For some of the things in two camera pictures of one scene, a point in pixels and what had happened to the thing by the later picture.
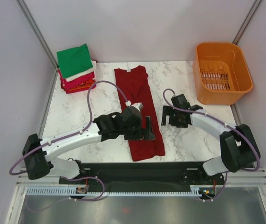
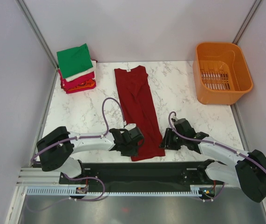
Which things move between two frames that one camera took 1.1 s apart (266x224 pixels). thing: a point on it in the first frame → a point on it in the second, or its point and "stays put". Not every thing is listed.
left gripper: [142, 134] → [133, 152]
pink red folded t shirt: [66, 85] stays put
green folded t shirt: [74, 60] stays put
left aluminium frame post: [38, 33] stays put
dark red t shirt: [133, 83] stays put
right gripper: [168, 110] → [166, 143]
